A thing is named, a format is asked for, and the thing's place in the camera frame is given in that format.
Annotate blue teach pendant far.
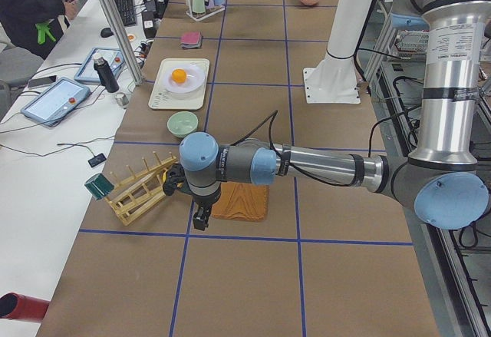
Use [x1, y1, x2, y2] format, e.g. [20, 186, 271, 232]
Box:
[74, 48, 125, 84]

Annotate blue teach pendant near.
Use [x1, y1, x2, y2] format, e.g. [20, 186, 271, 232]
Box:
[21, 78, 91, 127]

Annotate black keyboard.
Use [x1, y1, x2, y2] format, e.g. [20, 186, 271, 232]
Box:
[114, 0, 137, 27]

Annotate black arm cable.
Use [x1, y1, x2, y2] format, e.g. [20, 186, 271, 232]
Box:
[228, 110, 364, 187]

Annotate dark green mug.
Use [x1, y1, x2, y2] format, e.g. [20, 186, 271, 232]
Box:
[84, 173, 114, 200]

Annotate green bowl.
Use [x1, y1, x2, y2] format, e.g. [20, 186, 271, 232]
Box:
[166, 111, 199, 138]

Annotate smartphone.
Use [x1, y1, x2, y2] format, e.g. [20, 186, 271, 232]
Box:
[28, 75, 58, 89]

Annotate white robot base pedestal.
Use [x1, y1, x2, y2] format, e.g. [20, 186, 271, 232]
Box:
[303, 0, 373, 104]

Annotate aluminium frame post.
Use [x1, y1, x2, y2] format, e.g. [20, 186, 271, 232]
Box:
[99, 0, 143, 86]

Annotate white wire cup rack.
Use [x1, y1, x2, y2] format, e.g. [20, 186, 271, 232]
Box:
[186, 0, 226, 21]

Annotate yellow mug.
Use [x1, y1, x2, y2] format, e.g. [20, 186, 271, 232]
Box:
[162, 170, 171, 191]

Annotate red cylinder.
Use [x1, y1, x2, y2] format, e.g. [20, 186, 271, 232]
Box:
[1, 292, 50, 323]

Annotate white round plate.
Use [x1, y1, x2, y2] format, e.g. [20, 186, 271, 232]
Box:
[161, 63, 206, 94]

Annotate small metal cylinder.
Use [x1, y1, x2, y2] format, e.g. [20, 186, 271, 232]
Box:
[114, 93, 129, 108]

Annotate small black device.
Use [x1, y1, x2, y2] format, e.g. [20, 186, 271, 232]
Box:
[87, 154, 107, 168]

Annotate black water bottle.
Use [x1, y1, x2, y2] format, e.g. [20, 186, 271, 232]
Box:
[92, 52, 120, 93]

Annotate wooden cutting board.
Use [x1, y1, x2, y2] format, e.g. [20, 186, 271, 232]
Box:
[212, 182, 269, 222]

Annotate blue teach pendant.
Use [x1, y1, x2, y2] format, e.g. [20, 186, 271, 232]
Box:
[74, 48, 125, 84]
[21, 78, 91, 127]

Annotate person in black clothes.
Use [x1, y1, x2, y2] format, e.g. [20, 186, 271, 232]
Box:
[1, 0, 77, 59]

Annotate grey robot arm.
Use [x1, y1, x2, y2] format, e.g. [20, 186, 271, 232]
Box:
[180, 0, 490, 230]

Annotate orange fruit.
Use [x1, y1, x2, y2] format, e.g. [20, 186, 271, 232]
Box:
[171, 68, 187, 84]

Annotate green plastic cup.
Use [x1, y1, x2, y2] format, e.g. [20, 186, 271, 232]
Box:
[192, 0, 206, 16]

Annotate cream bear tray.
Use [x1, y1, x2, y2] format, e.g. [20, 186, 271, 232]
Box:
[148, 58, 210, 111]

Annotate wooden peg drying rack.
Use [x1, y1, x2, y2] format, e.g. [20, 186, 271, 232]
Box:
[104, 151, 178, 226]

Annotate pink and grey cloth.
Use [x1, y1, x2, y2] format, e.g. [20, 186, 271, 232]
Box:
[180, 31, 203, 49]

